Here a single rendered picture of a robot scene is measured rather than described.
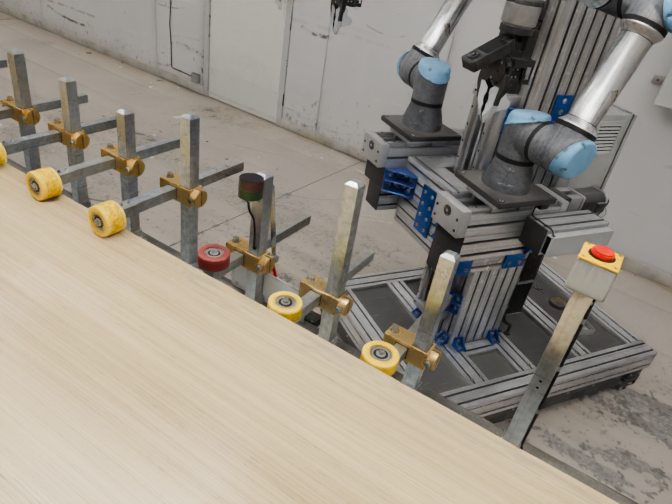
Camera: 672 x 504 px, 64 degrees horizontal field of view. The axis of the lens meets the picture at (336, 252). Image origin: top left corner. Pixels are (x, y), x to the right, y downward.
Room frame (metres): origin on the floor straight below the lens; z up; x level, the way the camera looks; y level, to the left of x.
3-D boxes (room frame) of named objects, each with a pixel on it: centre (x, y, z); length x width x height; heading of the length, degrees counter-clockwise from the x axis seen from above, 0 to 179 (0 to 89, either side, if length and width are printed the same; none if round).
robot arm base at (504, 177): (1.57, -0.48, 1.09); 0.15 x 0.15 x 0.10
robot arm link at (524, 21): (1.27, -0.29, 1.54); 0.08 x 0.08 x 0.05
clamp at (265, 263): (1.22, 0.23, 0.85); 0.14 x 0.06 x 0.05; 63
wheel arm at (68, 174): (1.46, 0.68, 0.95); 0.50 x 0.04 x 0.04; 153
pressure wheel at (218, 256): (1.12, 0.30, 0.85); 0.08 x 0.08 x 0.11
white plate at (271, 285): (1.22, 0.17, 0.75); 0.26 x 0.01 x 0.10; 63
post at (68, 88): (1.55, 0.87, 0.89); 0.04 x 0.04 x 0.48; 63
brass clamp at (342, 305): (1.11, 0.00, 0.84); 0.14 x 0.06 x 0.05; 63
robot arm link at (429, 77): (2.01, -0.23, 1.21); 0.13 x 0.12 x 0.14; 23
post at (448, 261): (0.98, -0.24, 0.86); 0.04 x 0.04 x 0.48; 63
